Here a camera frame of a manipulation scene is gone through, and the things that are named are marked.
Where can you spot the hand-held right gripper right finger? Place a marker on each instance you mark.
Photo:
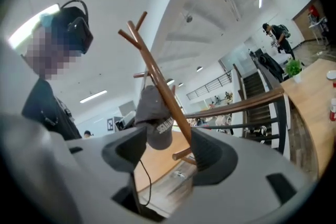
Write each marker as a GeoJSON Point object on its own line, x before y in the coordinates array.
{"type": "Point", "coordinates": [215, 162]}

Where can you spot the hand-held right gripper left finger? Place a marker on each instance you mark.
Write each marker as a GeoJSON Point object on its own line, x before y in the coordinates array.
{"type": "Point", "coordinates": [123, 152]}

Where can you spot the grey cap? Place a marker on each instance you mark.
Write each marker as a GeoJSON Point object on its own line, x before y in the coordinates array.
{"type": "Point", "coordinates": [151, 110]}

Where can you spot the brown wooden coat rack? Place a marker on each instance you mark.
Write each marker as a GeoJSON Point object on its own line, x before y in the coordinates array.
{"type": "Point", "coordinates": [155, 73]}

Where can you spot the black and white tag sign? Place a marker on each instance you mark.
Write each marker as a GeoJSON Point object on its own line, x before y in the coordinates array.
{"type": "Point", "coordinates": [110, 125]}

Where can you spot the curved wooden table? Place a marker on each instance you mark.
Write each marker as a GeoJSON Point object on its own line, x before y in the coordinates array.
{"type": "Point", "coordinates": [162, 162]}

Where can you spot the long ceiling light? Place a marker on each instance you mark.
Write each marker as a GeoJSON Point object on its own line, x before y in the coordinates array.
{"type": "Point", "coordinates": [29, 29]}
{"type": "Point", "coordinates": [93, 96]}

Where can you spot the wooden stair handrail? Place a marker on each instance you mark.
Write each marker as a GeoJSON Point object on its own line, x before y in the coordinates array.
{"type": "Point", "coordinates": [249, 103]}

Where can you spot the black balcony railing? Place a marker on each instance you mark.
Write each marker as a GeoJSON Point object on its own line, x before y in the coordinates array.
{"type": "Point", "coordinates": [210, 85]}

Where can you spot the round pendant lamp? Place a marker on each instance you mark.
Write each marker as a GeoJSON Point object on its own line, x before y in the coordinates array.
{"type": "Point", "coordinates": [199, 68]}
{"type": "Point", "coordinates": [170, 81]}

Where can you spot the person's black shirt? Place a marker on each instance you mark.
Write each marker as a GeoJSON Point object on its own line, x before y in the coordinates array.
{"type": "Point", "coordinates": [44, 107]}

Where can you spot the black jacket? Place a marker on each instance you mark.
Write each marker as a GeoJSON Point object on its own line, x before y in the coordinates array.
{"type": "Point", "coordinates": [273, 66]}

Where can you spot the green potted plant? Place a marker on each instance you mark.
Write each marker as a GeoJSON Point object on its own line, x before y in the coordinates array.
{"type": "Point", "coordinates": [294, 66]}

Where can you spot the red and white can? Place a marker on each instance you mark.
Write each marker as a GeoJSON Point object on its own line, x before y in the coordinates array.
{"type": "Point", "coordinates": [333, 112]}

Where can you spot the white plate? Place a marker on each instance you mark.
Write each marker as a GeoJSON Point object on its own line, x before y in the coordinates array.
{"type": "Point", "coordinates": [331, 75]}

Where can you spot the black head-mounted camera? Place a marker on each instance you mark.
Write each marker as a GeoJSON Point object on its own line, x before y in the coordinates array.
{"type": "Point", "coordinates": [76, 31]}

